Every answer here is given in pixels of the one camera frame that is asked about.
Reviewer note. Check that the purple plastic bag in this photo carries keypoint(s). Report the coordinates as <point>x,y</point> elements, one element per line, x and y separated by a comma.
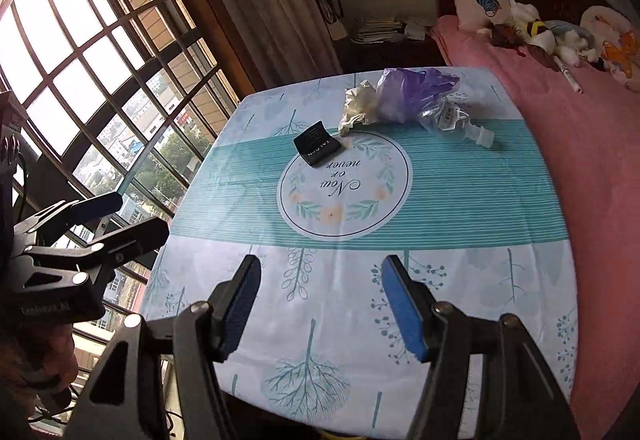
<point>405,93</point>

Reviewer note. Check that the small black packet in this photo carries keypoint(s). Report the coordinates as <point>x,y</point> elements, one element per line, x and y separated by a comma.
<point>315,148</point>

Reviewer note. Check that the white pen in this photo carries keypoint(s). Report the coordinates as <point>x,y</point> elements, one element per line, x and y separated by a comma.
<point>569,76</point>

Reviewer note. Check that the dark nightstand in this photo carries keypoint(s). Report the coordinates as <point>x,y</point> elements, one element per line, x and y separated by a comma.
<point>390,55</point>

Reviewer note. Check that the white plush toy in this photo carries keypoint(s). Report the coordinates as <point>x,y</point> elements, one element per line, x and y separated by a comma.
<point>575,45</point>
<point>524,13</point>

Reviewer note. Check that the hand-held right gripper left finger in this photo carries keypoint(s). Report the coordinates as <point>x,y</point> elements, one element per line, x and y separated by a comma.
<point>240,305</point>

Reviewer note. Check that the small white plastic piece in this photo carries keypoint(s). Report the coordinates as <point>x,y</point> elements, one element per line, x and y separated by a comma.
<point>338,30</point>

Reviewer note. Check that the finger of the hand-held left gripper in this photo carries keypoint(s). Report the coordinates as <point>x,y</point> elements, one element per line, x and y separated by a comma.
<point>135,237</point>
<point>100,205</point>

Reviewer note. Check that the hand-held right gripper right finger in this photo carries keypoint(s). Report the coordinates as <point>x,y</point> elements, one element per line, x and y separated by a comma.
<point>405,310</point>

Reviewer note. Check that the clear plastic bottle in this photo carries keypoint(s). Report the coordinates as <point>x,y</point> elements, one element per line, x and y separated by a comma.
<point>450,120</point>

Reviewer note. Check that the white plastic bag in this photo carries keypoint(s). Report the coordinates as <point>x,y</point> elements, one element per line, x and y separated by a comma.
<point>357,110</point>

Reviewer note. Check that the brown plush toy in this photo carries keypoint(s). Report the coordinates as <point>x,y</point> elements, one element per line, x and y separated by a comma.
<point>505,35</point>

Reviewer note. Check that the person's left hand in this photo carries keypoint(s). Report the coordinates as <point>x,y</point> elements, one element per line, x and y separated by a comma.
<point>40,350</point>

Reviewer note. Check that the pink blanket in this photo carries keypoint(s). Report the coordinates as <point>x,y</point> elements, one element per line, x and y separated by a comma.
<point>590,170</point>

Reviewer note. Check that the butterfly print cushion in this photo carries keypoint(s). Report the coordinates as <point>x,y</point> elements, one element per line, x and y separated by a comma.
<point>610,40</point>

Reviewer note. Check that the beige curtain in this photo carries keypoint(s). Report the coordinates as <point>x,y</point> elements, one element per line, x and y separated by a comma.
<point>270,5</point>

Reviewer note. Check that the stack of papers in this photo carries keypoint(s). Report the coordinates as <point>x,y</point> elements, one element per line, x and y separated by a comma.
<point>377,30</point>

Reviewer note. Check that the bee plush toy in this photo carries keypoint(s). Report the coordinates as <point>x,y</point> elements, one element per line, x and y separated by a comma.
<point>537,31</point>

